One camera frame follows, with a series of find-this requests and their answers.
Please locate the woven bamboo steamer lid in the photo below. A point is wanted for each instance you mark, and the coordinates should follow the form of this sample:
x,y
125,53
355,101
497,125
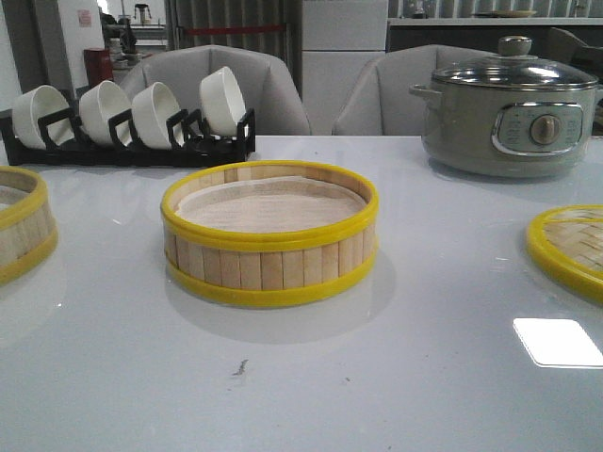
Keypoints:
x,y
566,243

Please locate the bamboo steamer tray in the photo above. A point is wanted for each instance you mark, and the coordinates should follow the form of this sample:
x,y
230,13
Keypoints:
x,y
29,231
273,269

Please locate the white steamer liner cloth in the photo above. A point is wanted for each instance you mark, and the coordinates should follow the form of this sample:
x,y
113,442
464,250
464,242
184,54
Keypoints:
x,y
273,205

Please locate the black bowl rack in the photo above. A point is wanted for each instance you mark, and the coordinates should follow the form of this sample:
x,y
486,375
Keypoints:
x,y
190,143

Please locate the left grey chair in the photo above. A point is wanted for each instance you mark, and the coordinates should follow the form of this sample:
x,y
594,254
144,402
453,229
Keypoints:
x,y
264,80

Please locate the grey chair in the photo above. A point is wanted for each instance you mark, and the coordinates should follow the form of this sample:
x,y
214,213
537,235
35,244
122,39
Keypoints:
x,y
264,80
380,104

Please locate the white bowl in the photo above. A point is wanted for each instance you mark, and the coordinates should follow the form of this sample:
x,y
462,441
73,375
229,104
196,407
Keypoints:
x,y
28,108
151,109
222,102
97,106

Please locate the right grey chair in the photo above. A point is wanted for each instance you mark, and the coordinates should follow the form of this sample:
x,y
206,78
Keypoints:
x,y
380,104

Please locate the white cabinet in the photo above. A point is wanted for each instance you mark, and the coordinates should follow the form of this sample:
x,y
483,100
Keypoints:
x,y
337,39

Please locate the red barrier tape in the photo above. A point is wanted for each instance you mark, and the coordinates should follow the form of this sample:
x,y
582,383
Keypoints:
x,y
233,30

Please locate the grey electric cooking pot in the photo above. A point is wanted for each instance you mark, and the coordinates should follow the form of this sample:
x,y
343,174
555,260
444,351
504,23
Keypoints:
x,y
507,132

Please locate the red cylinder bin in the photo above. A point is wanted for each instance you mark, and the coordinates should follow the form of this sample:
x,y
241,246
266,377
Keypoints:
x,y
98,65

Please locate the glass pot lid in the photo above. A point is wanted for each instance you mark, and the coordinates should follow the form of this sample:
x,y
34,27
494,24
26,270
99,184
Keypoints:
x,y
514,68

